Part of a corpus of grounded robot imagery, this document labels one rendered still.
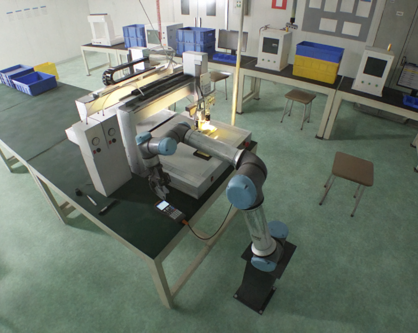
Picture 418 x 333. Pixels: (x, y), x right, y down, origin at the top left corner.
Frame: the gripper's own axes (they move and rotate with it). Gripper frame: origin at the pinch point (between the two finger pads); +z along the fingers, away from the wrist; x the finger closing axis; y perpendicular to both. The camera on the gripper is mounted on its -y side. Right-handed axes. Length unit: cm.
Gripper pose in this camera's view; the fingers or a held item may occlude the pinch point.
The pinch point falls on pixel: (163, 197)
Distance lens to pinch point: 127.8
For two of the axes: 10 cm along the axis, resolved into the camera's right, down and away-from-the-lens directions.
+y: 7.6, 1.8, -6.3
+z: 2.0, 8.5, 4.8
